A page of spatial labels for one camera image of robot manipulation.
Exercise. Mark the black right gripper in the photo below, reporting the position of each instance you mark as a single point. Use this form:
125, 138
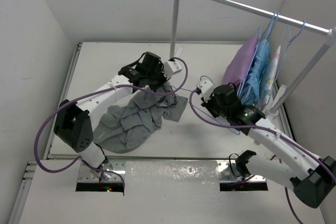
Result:
207, 105

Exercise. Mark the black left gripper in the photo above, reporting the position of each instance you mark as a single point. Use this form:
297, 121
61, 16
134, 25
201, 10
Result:
159, 68

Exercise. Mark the grey adidas t shirt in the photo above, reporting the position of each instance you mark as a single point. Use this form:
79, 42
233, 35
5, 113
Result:
123, 129

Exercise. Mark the light blue wire hanger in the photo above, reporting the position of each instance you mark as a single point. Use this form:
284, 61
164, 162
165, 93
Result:
221, 122

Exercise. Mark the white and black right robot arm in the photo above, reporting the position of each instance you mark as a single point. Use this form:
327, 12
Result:
310, 177

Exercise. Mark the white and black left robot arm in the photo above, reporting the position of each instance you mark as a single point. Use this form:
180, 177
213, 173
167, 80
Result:
74, 123

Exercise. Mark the blue hanger under purple garment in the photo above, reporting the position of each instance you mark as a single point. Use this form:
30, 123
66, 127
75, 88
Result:
269, 28

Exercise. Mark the blue hanger under patterned garment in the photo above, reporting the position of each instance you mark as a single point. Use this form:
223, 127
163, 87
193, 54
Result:
284, 44

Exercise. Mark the blue hanging garment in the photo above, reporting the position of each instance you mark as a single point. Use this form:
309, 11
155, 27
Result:
250, 92

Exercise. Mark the purple hanging garment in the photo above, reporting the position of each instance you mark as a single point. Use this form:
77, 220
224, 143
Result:
238, 68

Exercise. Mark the white patterned hanging garment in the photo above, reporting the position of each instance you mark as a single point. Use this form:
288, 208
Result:
268, 78

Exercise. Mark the white metal clothes rack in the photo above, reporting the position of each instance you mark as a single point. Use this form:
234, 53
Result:
329, 34

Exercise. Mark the white front cover panel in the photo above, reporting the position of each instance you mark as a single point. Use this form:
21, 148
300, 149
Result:
159, 192

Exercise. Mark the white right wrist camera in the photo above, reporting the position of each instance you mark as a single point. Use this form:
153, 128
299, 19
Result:
206, 87

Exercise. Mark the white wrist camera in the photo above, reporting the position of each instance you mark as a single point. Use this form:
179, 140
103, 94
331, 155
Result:
171, 68
206, 87

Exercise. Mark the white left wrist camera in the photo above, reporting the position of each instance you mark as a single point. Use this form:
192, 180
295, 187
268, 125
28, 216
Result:
171, 68

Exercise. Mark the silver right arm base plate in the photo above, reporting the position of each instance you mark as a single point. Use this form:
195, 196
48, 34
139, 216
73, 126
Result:
228, 173

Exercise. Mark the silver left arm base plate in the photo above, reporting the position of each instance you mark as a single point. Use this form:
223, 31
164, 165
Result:
114, 172

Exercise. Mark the blue empty wire hanger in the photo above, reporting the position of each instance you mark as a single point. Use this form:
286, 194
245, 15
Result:
290, 40

